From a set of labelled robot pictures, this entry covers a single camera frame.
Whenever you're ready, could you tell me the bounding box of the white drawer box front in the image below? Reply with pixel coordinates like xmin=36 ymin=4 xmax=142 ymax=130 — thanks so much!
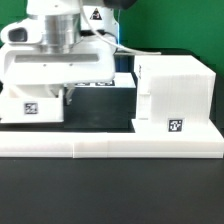
xmin=0 ymin=89 xmax=64 ymax=124

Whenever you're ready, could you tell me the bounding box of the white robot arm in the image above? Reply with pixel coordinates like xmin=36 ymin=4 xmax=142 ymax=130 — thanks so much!
xmin=0 ymin=0 xmax=137 ymax=107

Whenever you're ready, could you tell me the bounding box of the white marker plate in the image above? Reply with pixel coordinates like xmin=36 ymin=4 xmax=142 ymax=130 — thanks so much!
xmin=75 ymin=72 xmax=136 ymax=88

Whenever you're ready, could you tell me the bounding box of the white drawer cabinet housing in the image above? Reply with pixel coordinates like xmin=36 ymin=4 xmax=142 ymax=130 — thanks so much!
xmin=134 ymin=55 xmax=216 ymax=132

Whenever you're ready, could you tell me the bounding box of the white L-shaped base fence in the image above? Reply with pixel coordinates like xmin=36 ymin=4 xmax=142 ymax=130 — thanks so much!
xmin=0 ymin=122 xmax=224 ymax=158

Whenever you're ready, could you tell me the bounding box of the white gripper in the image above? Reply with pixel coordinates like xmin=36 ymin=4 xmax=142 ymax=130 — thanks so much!
xmin=0 ymin=18 xmax=116 ymax=105

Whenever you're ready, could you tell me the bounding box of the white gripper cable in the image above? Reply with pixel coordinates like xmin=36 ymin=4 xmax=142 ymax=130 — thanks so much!
xmin=78 ymin=0 xmax=162 ymax=55

